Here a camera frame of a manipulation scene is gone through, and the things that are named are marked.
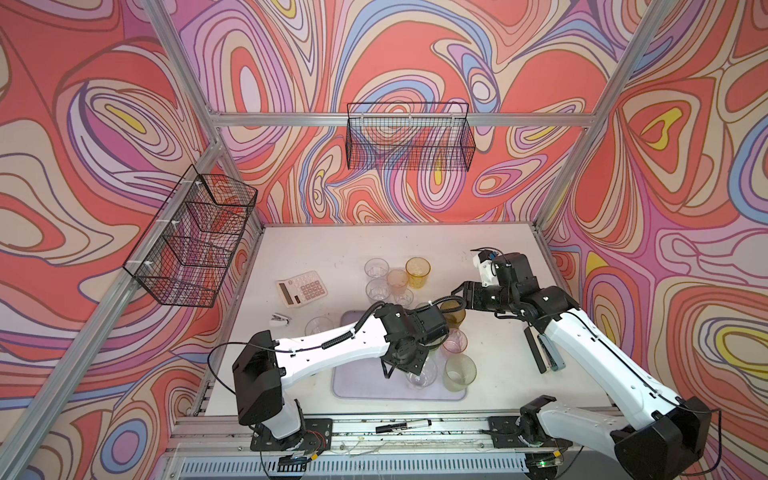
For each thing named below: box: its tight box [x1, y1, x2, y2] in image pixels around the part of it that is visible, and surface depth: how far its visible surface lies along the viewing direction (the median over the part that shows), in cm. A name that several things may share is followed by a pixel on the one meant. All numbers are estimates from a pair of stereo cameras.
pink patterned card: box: [276, 270, 329, 308], surface depth 101 cm
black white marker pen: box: [375, 419, 432, 434], surface depth 76 cm
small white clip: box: [269, 312, 292, 327], surface depth 94 cm
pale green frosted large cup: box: [443, 354, 477, 392], surface depth 82 cm
